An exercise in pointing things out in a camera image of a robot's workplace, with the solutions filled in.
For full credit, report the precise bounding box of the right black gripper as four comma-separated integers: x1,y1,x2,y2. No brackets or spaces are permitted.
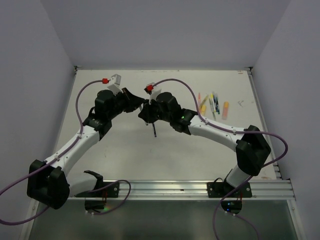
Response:
139,95,173,123

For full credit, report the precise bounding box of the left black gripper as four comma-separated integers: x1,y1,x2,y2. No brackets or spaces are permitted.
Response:
107,87,144,119

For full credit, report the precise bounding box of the purple gel pen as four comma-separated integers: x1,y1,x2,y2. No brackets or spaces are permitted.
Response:
152,123,157,138

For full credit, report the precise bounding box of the yellow thin highlighter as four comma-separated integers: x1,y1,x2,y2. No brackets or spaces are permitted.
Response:
200,94,209,106

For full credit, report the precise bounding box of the orange thin highlighter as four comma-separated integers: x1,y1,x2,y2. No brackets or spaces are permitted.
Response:
197,92,202,108

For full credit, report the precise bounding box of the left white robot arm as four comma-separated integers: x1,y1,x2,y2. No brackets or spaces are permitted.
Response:
26,88,145,210

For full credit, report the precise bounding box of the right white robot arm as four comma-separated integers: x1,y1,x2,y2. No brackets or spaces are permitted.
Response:
138,92,271,197

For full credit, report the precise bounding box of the green clear pen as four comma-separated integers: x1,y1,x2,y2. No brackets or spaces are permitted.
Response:
208,97,216,120

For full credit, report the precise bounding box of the blue green pen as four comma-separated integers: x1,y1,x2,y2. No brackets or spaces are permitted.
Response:
213,93,220,114

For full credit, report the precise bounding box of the yellow thick highlighter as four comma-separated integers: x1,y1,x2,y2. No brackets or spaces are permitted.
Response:
200,105,207,116

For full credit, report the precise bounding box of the orange thick highlighter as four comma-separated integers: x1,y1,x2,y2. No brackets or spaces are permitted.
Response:
221,101,229,120

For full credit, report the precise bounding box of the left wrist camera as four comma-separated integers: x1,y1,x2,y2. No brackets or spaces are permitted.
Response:
107,74,122,95

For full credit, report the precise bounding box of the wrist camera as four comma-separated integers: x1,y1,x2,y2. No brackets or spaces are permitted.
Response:
107,74,122,95
144,82,162,105

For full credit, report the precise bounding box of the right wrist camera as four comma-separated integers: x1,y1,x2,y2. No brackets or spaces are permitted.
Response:
144,82,162,105

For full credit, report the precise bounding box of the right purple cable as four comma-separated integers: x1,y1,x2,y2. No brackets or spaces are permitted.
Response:
153,78,288,240

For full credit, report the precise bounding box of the purple cable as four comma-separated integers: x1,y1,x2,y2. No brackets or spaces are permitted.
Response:
0,77,131,225
153,78,288,240

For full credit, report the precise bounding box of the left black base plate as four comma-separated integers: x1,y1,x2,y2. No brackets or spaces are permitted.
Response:
75,181,120,199

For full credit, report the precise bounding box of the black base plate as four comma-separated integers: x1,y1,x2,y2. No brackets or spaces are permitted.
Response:
206,181,253,198
75,181,120,199

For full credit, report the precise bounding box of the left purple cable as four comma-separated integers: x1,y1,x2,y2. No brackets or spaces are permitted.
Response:
0,77,131,225

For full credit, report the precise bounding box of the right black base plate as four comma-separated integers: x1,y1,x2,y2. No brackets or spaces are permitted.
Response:
206,181,253,198

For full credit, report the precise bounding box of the aluminium rail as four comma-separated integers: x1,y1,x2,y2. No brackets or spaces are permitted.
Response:
74,180,295,201

